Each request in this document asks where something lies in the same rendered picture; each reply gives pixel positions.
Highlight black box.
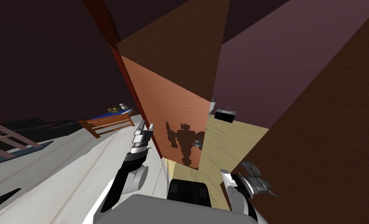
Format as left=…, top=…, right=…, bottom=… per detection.
left=214, top=108, right=237, bottom=124

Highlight dark brown wooden door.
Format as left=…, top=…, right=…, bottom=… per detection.
left=220, top=0, right=369, bottom=224

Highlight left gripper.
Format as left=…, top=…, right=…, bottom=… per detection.
left=133, top=120, right=155, bottom=145

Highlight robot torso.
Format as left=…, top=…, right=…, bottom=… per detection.
left=92, top=178, right=260, bottom=224

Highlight blue bed with wooden rail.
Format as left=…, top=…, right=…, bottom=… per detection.
left=78, top=103, right=139, bottom=139

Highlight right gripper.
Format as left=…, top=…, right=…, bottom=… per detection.
left=240, top=161, right=280, bottom=198

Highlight brown wooden door leaf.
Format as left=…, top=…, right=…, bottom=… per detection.
left=116, top=0, right=231, bottom=171

